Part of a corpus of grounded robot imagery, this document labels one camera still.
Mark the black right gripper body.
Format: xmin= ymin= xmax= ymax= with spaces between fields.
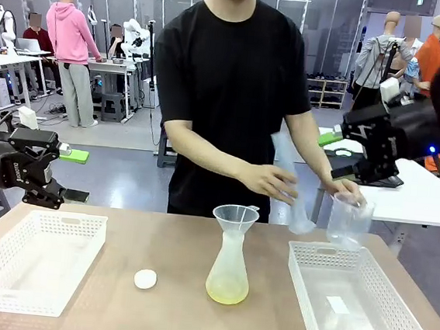
xmin=336 ymin=102 xmax=411 ymax=188

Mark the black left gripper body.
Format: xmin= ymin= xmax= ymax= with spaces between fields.
xmin=0 ymin=145 xmax=57 ymax=196

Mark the clear plastic graduated cylinder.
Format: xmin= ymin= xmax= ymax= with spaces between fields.
xmin=261 ymin=130 xmax=326 ymax=238

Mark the clear plastic beaker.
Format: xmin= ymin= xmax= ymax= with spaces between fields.
xmin=324 ymin=190 xmax=377 ymax=251

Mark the clear plastic funnel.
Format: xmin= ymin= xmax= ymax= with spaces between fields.
xmin=208 ymin=201 xmax=261 ymax=251

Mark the white perforated plastic basket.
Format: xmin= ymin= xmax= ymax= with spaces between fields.
xmin=0 ymin=206 xmax=109 ymax=322
xmin=280 ymin=239 xmax=439 ymax=330

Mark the white round flask cap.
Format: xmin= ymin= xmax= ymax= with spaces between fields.
xmin=133 ymin=268 xmax=158 ymax=291

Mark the translucent plastic conical flask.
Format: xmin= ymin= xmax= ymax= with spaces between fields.
xmin=203 ymin=226 xmax=256 ymax=307

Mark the person's left forearm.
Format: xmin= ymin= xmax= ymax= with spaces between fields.
xmin=291 ymin=137 xmax=348 ymax=192

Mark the person's right forearm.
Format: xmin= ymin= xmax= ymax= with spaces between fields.
xmin=158 ymin=118 xmax=254 ymax=186

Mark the person's left hand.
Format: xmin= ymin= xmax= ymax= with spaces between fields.
xmin=323 ymin=177 xmax=369 ymax=210

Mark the person's right hand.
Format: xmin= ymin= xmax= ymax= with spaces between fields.
xmin=235 ymin=161 xmax=303 ymax=207

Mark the wooden shoe rack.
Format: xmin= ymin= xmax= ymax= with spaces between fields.
xmin=303 ymin=76 xmax=349 ymax=111

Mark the black tripod stand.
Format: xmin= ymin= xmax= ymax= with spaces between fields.
xmin=378 ymin=36 xmax=403 ymax=89

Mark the figure in blue floral top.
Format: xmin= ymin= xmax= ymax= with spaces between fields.
xmin=392 ymin=12 xmax=434 ymax=99

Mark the mannequin in grey shirt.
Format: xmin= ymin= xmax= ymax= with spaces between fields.
xmin=349 ymin=7 xmax=418 ymax=117

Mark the white office desk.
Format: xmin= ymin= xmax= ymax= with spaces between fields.
xmin=0 ymin=48 xmax=56 ymax=118

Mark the silver laptop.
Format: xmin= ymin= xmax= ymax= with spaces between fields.
xmin=15 ymin=37 xmax=53 ymax=58

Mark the mannequin in orange outfit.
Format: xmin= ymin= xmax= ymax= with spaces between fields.
xmin=402 ymin=12 xmax=440 ymax=175

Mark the seated person in red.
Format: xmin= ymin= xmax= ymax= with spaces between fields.
xmin=17 ymin=12 xmax=70 ymax=96

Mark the grey work desk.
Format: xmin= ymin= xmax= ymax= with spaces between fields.
xmin=41 ymin=53 xmax=141 ymax=125

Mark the person in pink hoodie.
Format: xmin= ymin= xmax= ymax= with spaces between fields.
xmin=35 ymin=0 xmax=111 ymax=130

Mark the person in black t-shirt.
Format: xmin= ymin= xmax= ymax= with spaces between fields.
xmin=139 ymin=0 xmax=324 ymax=228

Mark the seated person in black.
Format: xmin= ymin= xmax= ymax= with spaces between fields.
xmin=107 ymin=23 xmax=131 ymax=61

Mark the white computer tower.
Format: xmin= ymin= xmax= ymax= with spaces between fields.
xmin=139 ymin=77 xmax=163 ymax=109

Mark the grey plastic stool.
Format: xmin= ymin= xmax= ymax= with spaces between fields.
xmin=156 ymin=126 xmax=182 ymax=170

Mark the black vertical pole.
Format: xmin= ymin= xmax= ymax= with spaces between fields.
xmin=139 ymin=19 xmax=163 ymax=109

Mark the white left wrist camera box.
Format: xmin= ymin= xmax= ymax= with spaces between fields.
xmin=16 ymin=105 xmax=41 ymax=131

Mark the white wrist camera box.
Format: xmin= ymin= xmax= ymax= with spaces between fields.
xmin=377 ymin=77 xmax=420 ymax=109
xmin=16 ymin=105 xmax=41 ymax=131

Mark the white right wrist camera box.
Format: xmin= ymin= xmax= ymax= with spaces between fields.
xmin=377 ymin=77 xmax=420 ymax=109

